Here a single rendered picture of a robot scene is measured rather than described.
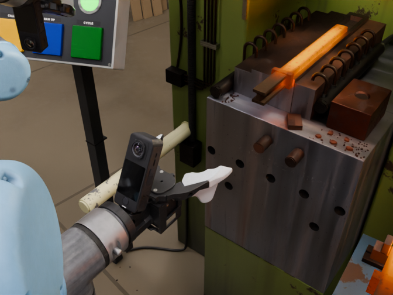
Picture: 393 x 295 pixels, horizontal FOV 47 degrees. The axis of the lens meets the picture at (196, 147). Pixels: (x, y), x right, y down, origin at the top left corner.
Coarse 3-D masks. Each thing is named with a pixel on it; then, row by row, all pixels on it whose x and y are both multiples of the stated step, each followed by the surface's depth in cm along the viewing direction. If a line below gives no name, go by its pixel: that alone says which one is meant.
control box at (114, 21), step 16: (80, 0) 106; (112, 0) 104; (128, 0) 110; (0, 16) 110; (48, 16) 108; (80, 16) 106; (96, 16) 106; (112, 16) 105; (128, 16) 112; (64, 32) 108; (112, 32) 105; (64, 48) 108; (112, 48) 106; (80, 64) 108; (96, 64) 107; (112, 64) 107
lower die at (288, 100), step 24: (312, 24) 122; (336, 24) 117; (360, 24) 117; (384, 24) 119; (288, 48) 108; (336, 48) 108; (240, 72) 103; (264, 72) 99; (312, 72) 99; (288, 96) 98; (312, 96) 94
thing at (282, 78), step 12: (324, 36) 109; (336, 36) 110; (312, 48) 104; (324, 48) 106; (300, 60) 100; (276, 72) 95; (288, 72) 94; (264, 84) 91; (276, 84) 91; (288, 84) 95; (264, 96) 91
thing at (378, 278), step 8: (392, 248) 61; (392, 256) 60; (392, 264) 59; (376, 272) 57; (384, 272) 58; (392, 272) 58; (376, 280) 57; (384, 280) 56; (392, 280) 57; (368, 288) 58; (376, 288) 55; (384, 288) 55; (392, 288) 55
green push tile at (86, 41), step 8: (72, 32) 107; (80, 32) 106; (88, 32) 106; (96, 32) 105; (72, 40) 107; (80, 40) 106; (88, 40) 106; (96, 40) 106; (72, 48) 107; (80, 48) 107; (88, 48) 106; (96, 48) 106; (72, 56) 107; (80, 56) 107; (88, 56) 107; (96, 56) 106
